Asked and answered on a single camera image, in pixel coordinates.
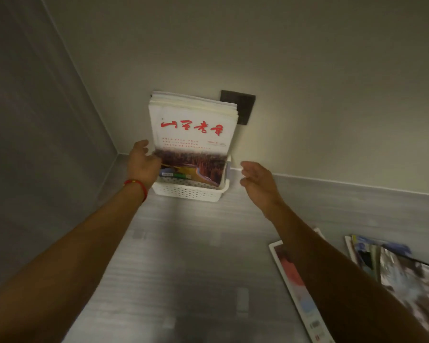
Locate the person's left hand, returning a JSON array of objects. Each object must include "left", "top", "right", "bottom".
[{"left": 127, "top": 140, "right": 162, "bottom": 191}]

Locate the glossy colourful magazine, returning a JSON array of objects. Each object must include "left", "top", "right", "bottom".
[{"left": 378, "top": 246, "right": 429, "bottom": 340}]

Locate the white magazine with red script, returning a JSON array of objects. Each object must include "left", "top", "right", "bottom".
[{"left": 148, "top": 102, "right": 239, "bottom": 187}]

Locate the white perforated plastic basket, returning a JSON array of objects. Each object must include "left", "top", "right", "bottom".
[{"left": 151, "top": 156, "right": 232, "bottom": 203}]

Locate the person's right hand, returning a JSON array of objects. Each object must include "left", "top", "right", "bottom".
[{"left": 240, "top": 161, "right": 284, "bottom": 212}]

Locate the dark wall socket plate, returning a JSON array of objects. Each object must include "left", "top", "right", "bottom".
[{"left": 220, "top": 90, "right": 256, "bottom": 126}]

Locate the red string bracelet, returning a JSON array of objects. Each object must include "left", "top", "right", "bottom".
[{"left": 124, "top": 179, "right": 148, "bottom": 203}]

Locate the magazine with green blue cover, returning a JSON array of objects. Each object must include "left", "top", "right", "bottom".
[{"left": 159, "top": 167, "right": 194, "bottom": 180}]

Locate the magazine with red white cover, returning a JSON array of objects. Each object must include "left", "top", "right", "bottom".
[{"left": 268, "top": 227, "right": 335, "bottom": 343}]

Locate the stack of white magazines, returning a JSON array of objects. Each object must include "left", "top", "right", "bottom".
[{"left": 150, "top": 91, "right": 239, "bottom": 120}]

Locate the person's left forearm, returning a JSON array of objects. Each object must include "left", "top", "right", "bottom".
[{"left": 0, "top": 183, "right": 146, "bottom": 343}]

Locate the person's right forearm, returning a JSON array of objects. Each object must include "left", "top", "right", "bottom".
[{"left": 264, "top": 202, "right": 429, "bottom": 343}]

